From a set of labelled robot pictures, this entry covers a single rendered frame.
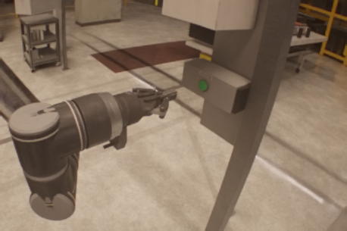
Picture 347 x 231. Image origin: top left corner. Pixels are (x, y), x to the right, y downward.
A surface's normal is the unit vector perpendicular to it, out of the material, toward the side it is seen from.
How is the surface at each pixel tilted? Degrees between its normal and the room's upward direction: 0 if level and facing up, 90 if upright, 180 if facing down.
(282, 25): 90
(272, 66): 90
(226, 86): 90
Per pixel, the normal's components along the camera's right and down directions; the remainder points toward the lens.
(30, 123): 0.13, -0.79
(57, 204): 0.21, 0.53
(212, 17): -0.75, 0.28
